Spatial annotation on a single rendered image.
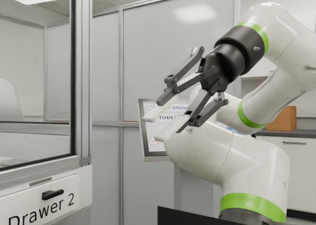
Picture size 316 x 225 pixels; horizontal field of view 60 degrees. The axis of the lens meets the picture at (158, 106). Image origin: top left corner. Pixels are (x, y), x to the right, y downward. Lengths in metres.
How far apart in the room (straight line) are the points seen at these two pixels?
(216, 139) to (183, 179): 0.69
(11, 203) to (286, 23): 0.77
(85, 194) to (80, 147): 0.17
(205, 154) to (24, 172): 0.50
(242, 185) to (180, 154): 0.14
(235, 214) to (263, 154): 0.15
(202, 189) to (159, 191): 0.99
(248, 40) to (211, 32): 1.50
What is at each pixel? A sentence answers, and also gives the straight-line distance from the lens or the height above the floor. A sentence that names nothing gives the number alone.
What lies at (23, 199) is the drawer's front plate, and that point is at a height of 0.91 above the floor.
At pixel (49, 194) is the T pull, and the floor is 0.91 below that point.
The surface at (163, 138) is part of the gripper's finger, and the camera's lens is 0.46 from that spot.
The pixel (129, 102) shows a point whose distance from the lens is 2.35.
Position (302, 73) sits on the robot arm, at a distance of 0.65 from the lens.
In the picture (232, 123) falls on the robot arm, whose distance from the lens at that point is 1.01.
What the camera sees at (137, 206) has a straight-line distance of 2.44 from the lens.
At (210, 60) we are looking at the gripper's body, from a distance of 0.54.
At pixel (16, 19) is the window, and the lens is 0.87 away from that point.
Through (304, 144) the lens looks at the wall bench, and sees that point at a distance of 3.19.
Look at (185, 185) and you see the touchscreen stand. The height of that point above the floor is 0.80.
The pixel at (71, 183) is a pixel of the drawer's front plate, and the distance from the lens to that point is 0.96.
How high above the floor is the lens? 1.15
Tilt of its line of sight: 1 degrees up
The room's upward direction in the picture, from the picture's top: straight up
